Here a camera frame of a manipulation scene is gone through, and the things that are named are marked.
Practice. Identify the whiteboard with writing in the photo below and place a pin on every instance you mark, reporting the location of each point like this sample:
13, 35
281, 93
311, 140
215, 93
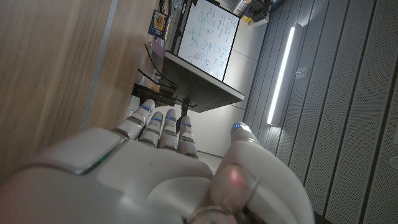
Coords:
208, 39

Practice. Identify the ceiling strip light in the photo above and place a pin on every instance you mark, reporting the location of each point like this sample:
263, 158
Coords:
280, 74

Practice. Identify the small blue printed box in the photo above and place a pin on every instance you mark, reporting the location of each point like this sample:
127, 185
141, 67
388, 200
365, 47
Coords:
159, 24

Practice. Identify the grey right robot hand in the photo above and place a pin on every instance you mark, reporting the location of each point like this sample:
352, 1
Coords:
149, 183

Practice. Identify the computer monitor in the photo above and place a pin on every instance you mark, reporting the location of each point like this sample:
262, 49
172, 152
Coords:
199, 84

